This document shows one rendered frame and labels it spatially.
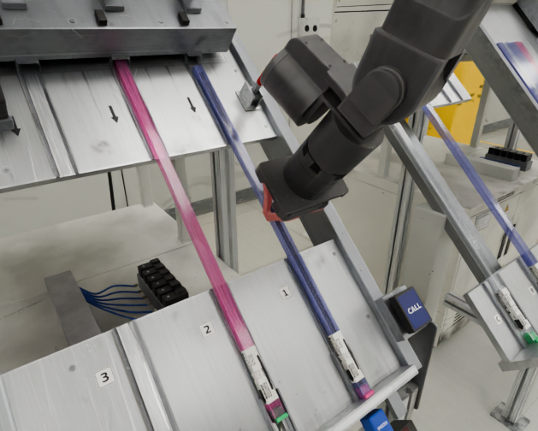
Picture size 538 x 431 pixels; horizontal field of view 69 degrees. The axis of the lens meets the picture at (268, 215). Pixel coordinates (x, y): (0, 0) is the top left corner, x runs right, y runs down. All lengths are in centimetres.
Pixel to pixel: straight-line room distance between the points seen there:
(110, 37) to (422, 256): 64
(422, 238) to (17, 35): 70
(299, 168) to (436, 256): 45
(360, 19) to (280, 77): 114
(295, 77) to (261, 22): 226
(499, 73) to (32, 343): 123
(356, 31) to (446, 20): 122
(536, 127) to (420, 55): 92
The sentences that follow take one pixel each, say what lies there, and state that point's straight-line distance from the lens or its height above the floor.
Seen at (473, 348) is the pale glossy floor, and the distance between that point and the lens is 179.
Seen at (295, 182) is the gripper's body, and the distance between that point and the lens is 42.
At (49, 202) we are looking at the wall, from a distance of 231.
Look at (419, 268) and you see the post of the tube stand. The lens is 83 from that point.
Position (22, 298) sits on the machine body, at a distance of 97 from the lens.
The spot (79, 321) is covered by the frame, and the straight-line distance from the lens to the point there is 77.
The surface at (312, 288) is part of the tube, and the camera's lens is 51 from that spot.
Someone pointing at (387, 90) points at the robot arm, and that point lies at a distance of 32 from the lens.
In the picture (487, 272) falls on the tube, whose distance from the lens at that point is 66.
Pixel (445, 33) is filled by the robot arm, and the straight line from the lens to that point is 32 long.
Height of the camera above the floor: 112
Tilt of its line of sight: 26 degrees down
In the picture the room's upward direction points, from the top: straight up
